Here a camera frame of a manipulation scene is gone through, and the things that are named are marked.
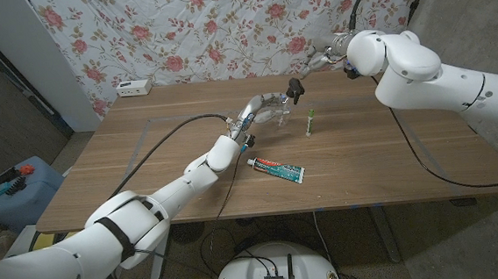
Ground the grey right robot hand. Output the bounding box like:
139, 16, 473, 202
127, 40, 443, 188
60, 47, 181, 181
296, 31, 358, 80

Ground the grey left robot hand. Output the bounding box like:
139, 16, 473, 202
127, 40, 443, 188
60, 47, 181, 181
223, 91, 294, 140

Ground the clear plastic spray bottle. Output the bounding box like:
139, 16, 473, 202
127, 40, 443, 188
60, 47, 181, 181
272, 95, 294, 130

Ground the green white marker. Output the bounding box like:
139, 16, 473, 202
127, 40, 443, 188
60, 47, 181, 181
303, 109, 317, 138

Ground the toothpaste tube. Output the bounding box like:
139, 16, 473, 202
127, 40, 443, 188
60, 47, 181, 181
246, 154, 307, 189

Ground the grey tape table outline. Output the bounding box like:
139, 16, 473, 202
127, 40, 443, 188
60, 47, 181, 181
106, 92, 460, 221

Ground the floral backdrop cloth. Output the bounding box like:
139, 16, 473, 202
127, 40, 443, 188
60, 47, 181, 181
27, 0, 434, 125

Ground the white power strip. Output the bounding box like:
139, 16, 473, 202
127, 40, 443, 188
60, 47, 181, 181
115, 78, 153, 98

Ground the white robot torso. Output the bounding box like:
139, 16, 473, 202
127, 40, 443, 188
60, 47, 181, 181
211, 237, 342, 279

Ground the white table leg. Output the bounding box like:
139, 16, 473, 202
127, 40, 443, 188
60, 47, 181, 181
367, 204, 402, 266
146, 223, 175, 279

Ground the blue storage box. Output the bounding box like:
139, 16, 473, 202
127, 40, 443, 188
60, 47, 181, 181
0, 154, 70, 235

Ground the yellow black floor mat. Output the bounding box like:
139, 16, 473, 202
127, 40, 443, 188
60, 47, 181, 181
26, 228, 84, 256

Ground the black bristle brush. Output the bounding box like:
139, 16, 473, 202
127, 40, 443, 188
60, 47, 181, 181
4, 175, 29, 196

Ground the black block toy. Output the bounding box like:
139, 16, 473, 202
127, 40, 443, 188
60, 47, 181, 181
0, 166, 23, 185

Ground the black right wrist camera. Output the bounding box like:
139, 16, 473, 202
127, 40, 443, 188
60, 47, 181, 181
342, 59, 362, 81

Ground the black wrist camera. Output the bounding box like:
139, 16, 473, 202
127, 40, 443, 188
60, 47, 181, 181
342, 59, 362, 81
238, 133, 258, 154

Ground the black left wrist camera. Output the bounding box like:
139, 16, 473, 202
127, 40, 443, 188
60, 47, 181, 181
238, 133, 258, 154

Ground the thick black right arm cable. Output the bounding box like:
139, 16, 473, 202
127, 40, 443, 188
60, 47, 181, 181
346, 0, 388, 32

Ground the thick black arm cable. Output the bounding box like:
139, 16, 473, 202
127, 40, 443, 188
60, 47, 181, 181
346, 0, 388, 32
102, 112, 235, 198

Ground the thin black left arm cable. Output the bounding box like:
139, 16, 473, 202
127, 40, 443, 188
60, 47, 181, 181
192, 151, 249, 279

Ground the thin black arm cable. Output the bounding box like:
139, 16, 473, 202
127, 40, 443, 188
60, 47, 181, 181
192, 151, 249, 279
387, 97, 498, 196

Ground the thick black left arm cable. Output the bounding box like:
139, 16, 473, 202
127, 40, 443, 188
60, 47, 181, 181
102, 112, 235, 198

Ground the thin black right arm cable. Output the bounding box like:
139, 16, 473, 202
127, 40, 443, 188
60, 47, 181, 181
387, 97, 498, 196

